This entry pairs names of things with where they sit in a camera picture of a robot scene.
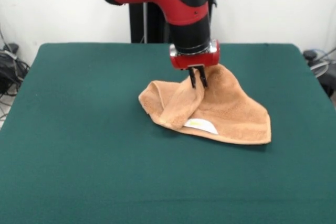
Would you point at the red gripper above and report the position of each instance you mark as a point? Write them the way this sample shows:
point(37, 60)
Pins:
point(197, 60)

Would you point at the dark green table cloth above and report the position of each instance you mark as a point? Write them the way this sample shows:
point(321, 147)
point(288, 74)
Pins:
point(105, 169)

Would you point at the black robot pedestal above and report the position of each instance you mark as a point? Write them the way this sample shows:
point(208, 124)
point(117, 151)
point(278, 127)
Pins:
point(147, 24)

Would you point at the orange terry towel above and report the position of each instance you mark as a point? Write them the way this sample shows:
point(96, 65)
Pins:
point(231, 113)

